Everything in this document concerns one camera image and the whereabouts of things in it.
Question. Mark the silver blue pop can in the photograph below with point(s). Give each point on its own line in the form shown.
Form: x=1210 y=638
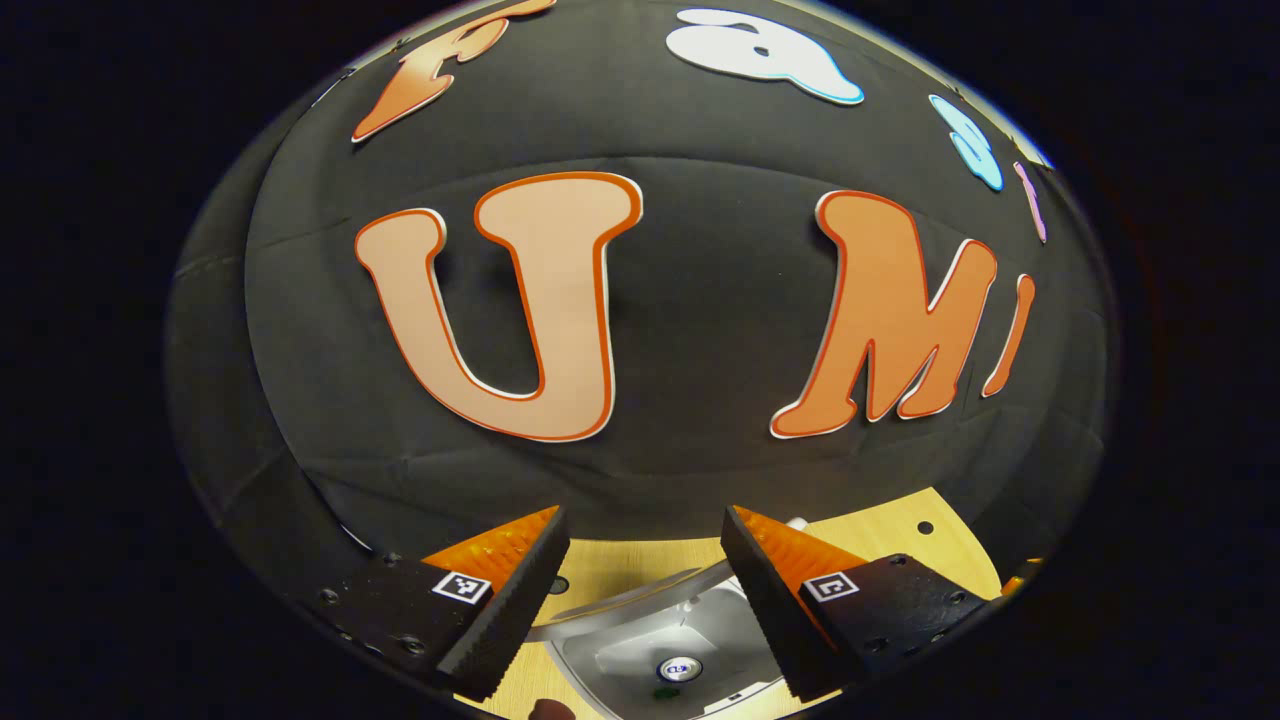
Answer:
x=680 y=668

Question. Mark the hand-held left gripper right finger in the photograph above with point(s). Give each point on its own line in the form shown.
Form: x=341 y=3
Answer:
x=765 y=615

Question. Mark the black backdrop cloth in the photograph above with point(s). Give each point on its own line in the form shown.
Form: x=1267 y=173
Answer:
x=700 y=330

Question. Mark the wooden desktop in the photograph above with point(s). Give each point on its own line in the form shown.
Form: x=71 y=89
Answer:
x=620 y=555

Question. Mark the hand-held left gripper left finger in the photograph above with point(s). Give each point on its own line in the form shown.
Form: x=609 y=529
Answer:
x=510 y=620

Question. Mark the white desktop garbage bin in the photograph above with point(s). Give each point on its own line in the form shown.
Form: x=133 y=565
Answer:
x=640 y=650

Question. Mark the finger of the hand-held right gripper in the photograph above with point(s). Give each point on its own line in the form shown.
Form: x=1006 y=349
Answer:
x=1020 y=580

